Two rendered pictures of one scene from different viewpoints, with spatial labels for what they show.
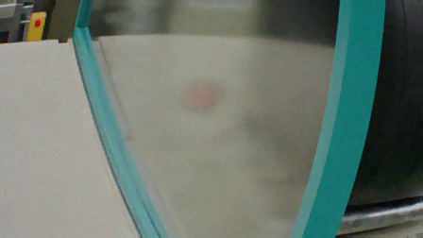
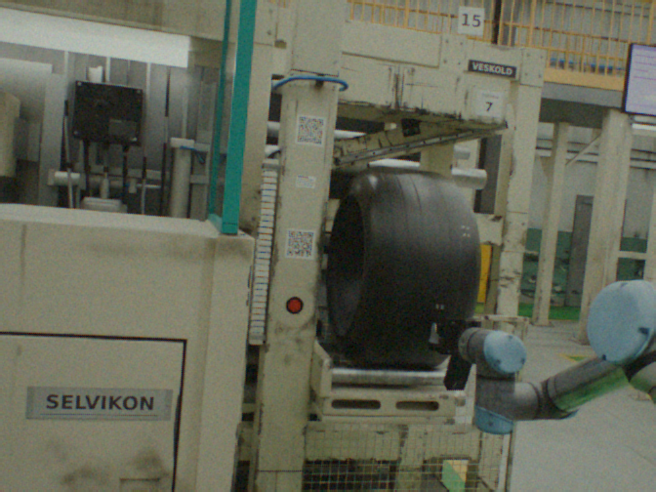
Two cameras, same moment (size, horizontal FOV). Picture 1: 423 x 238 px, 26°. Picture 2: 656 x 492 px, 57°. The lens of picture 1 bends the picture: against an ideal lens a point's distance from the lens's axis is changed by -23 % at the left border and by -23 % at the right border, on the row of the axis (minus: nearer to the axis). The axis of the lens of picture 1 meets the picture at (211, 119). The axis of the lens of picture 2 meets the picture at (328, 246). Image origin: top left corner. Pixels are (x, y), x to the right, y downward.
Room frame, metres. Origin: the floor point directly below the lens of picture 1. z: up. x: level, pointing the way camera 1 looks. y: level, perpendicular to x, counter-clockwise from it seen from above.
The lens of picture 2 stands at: (-0.28, -0.25, 1.30)
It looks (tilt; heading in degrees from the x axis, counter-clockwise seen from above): 3 degrees down; 7
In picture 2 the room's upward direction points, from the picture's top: 5 degrees clockwise
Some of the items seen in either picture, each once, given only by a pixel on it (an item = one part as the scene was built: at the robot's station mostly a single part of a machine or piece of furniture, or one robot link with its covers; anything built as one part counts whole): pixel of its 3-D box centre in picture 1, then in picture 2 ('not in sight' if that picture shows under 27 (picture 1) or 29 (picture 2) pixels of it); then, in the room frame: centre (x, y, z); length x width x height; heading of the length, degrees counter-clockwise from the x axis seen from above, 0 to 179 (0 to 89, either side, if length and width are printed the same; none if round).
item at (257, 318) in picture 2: not in sight; (265, 251); (1.24, 0.10, 1.19); 0.05 x 0.04 x 0.48; 20
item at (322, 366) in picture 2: not in sight; (311, 358); (1.35, -0.03, 0.90); 0.40 x 0.03 x 0.10; 20
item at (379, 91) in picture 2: not in sight; (406, 97); (1.73, -0.22, 1.71); 0.61 x 0.25 x 0.15; 110
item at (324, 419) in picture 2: not in sight; (369, 396); (1.41, -0.20, 0.80); 0.37 x 0.36 x 0.02; 20
